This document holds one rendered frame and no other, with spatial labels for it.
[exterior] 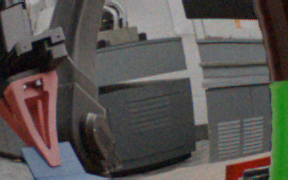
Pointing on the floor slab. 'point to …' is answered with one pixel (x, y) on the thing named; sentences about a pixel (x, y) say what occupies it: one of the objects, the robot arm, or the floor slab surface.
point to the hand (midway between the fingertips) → (50, 158)
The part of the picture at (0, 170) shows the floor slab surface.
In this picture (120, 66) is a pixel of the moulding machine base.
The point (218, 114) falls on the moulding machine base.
